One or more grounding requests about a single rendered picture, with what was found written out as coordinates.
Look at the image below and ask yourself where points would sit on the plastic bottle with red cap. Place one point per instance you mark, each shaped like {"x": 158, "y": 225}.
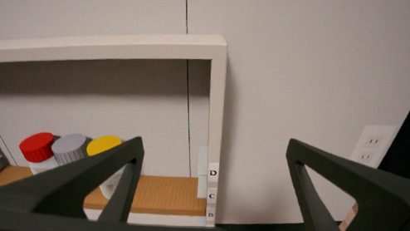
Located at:
{"x": 36, "y": 148}

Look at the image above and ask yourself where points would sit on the white wall rack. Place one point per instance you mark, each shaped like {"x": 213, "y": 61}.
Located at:
{"x": 167, "y": 45}

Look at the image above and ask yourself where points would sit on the glass bottle with grey cap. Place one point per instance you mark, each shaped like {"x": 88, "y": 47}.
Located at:
{"x": 69, "y": 148}

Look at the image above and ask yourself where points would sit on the wooden shelf board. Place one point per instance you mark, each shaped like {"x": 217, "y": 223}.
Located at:
{"x": 154, "y": 194}

